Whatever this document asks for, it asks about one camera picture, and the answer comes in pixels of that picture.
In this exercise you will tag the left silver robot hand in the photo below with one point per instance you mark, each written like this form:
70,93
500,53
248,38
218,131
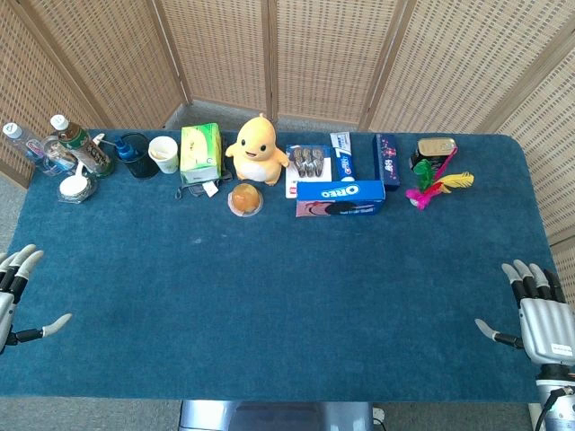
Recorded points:
6,300

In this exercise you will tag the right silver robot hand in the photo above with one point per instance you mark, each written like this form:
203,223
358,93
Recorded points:
547,323

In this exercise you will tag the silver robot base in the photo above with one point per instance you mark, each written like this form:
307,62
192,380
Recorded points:
276,415

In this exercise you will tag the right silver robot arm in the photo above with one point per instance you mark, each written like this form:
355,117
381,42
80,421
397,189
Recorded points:
557,395

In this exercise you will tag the white lid glass jar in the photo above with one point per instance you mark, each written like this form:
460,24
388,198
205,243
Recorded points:
75,186

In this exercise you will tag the clear glass jar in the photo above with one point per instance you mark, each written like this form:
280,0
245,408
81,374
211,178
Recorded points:
57,155

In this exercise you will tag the clear water bottle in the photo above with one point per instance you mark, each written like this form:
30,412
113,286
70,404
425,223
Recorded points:
24,143

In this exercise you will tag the green label tea bottle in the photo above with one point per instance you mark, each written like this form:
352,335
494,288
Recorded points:
83,146

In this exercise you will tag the colourful feather shuttlecock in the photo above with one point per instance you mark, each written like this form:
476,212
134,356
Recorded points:
432,184

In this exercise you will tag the black mesh pen holder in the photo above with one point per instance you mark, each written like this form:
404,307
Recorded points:
140,157

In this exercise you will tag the gold lid tin can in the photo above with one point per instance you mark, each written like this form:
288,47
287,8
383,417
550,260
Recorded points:
432,150

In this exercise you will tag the white paper cup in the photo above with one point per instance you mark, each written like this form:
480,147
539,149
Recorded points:
164,153

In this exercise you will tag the dark blue slim box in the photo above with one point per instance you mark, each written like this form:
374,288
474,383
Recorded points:
386,159

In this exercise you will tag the blue Oreo cookie box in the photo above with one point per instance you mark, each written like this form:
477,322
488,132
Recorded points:
340,197

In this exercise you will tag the green tissue box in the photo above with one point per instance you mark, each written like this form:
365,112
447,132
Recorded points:
200,152

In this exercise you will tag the orange jelly cup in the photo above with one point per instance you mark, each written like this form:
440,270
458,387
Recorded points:
245,199

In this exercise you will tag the white blue toothpaste box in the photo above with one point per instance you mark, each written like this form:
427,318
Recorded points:
344,157

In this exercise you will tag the blue table cloth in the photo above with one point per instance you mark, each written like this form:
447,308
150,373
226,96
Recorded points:
269,287

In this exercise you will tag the yellow plush duck toy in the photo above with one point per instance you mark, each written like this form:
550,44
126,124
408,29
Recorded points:
257,150

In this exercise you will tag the woven bamboo folding screen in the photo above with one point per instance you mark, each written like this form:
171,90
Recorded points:
287,58

